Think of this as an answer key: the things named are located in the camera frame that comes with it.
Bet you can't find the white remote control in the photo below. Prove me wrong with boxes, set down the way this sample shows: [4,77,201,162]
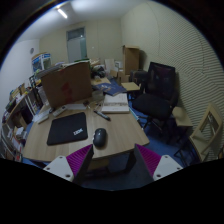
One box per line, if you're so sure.
[53,106,67,117]

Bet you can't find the white keyboard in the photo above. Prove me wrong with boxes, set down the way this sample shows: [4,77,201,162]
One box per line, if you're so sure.
[33,110,49,124]

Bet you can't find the black office chair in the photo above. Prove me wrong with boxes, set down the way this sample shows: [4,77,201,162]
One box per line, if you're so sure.
[132,62,179,135]

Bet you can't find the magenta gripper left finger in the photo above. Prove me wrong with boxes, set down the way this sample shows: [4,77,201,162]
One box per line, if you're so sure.
[44,144,94,185]

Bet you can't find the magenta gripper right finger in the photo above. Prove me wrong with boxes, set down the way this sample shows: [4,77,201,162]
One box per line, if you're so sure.
[134,144,182,181]

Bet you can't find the tall cardboard box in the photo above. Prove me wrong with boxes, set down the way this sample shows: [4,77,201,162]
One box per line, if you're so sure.
[123,45,140,75]

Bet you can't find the white flat box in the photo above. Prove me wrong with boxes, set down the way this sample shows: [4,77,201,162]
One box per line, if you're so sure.
[102,93,129,113]

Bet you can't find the white shelf rack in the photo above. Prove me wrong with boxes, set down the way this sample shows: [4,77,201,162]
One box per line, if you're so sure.
[0,84,43,161]

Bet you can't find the black IBM mouse pad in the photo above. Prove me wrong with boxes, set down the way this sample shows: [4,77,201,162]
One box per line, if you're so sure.
[47,112,88,146]

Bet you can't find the black marker pen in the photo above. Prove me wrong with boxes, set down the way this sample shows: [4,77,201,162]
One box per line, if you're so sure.
[94,110,111,121]

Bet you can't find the blue white carton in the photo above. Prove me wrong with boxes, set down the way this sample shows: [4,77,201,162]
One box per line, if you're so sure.
[32,53,51,72]

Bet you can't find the black computer mouse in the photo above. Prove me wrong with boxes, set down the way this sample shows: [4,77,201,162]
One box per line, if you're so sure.
[93,128,107,147]

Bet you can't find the large brown cardboard box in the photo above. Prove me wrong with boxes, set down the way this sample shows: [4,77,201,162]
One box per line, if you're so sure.
[41,62,92,108]

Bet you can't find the grey door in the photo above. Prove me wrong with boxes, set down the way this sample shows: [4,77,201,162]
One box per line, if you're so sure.
[67,27,87,62]

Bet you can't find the blue book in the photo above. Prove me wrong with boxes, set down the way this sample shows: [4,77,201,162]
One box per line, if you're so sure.
[93,83,126,96]

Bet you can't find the light wooden chair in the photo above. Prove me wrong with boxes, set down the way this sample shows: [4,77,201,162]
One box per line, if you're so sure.
[189,102,223,162]

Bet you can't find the ceiling fluorescent light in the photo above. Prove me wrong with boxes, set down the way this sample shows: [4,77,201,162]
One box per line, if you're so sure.
[57,9,68,19]

